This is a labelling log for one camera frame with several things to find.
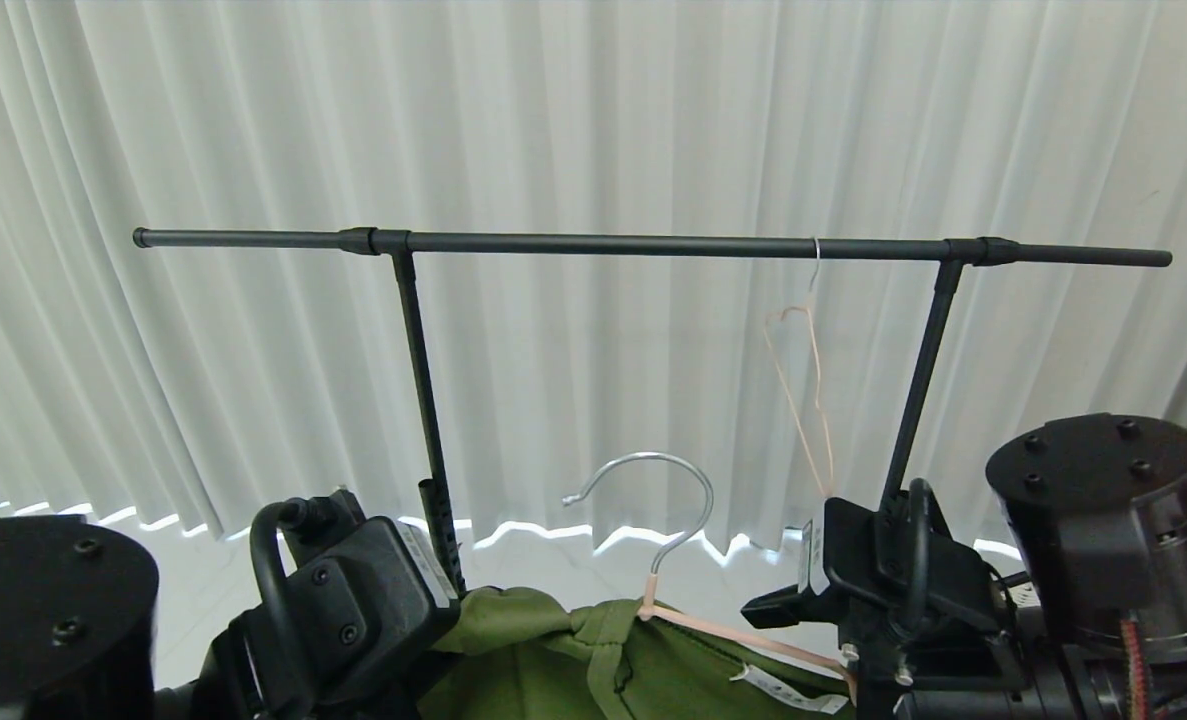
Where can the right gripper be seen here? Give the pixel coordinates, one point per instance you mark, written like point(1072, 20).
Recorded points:
point(943, 695)

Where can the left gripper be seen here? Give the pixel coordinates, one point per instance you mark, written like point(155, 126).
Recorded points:
point(428, 565)

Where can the green long-sleeved shirt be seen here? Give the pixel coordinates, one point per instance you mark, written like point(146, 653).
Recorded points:
point(533, 670)

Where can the pink clothes hanger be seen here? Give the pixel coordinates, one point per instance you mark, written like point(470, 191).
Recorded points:
point(647, 600)
point(815, 260)

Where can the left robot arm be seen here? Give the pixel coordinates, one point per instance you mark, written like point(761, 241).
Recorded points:
point(43, 610)

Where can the black clothes rack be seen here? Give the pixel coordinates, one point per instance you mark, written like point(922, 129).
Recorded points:
point(653, 243)

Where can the white curtain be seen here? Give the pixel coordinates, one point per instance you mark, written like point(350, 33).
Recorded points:
point(593, 120)

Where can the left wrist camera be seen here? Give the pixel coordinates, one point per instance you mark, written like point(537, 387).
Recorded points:
point(353, 600)

